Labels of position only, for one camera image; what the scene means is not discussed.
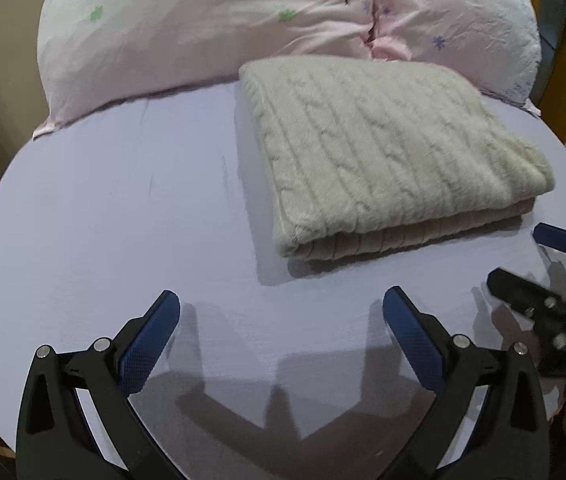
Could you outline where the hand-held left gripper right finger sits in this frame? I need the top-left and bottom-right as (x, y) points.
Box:
(382, 286), (552, 480)

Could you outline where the lavender bed sheet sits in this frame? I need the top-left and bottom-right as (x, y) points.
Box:
(0, 80), (566, 480)

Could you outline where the cream cable knit sweater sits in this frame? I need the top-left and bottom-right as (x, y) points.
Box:
(238, 57), (556, 262)

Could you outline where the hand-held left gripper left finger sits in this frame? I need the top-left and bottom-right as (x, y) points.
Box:
(16, 290), (187, 480)

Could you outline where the pink floral pillow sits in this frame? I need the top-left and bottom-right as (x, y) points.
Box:
(32, 0), (544, 141)

